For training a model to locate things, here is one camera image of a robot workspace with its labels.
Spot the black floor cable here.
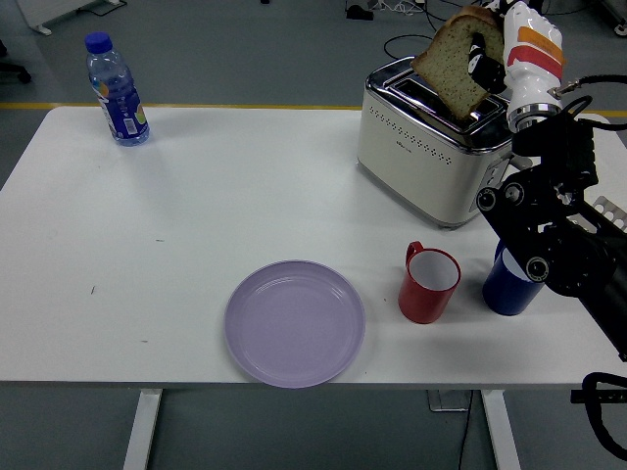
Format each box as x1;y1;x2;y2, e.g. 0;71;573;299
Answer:
383;0;486;62

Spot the metal toast rack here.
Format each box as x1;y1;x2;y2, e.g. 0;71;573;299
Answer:
591;195;627;234

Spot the red mug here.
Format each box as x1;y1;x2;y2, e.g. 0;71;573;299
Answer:
397;240;462;325

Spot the grey under-table box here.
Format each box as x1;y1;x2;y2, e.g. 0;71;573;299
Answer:
425;390;474;413

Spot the slice of toast bread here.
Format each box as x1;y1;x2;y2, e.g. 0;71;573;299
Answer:
410;5;506;120

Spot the black under-table cable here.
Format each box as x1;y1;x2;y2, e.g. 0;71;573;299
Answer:
457;391;474;470

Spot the black power adapter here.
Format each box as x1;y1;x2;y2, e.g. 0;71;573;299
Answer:
345;2;376;22

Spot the blue mug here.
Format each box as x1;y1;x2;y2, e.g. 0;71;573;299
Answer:
481;239;545;316

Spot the black table control panel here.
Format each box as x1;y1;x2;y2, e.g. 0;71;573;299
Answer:
570;390;627;405

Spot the cream and chrome toaster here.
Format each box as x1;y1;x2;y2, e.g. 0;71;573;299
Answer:
356;56;530;231

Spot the white floor cable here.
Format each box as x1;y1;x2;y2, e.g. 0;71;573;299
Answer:
369;0;428;16

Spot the white table leg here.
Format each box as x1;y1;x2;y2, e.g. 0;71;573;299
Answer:
479;390;523;470
121;389;164;470

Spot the black office chair base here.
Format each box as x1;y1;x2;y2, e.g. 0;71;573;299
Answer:
0;38;33;85

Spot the purple plate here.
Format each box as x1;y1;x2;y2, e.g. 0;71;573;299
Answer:
223;259;367;390

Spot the white furniture base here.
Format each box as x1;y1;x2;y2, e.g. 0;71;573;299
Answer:
17;0;127;36

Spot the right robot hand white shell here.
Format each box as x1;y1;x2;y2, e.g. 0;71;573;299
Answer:
466;0;566;113

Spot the blue labelled water bottle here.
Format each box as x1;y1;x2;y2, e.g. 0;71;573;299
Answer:
83;31;152;149

